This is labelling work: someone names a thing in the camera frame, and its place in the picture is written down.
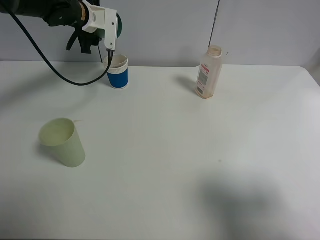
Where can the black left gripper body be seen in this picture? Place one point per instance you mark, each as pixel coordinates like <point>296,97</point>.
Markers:
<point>71,13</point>

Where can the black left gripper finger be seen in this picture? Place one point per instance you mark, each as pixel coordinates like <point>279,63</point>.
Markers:
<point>87,40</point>

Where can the teal green plastic cup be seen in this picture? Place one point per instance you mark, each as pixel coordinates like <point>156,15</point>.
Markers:
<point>119,26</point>

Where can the clear plastic drink bottle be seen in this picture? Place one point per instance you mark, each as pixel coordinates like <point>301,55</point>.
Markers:
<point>209,72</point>

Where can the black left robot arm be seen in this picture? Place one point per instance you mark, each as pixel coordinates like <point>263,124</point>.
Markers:
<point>31,8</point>

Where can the blue paper cup white rim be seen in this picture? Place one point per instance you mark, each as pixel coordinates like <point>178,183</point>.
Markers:
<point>118,74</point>

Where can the light green plastic cup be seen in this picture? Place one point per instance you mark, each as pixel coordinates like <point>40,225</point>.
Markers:
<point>60,138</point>

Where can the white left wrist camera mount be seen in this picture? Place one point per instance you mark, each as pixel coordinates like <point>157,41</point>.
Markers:
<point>103,22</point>

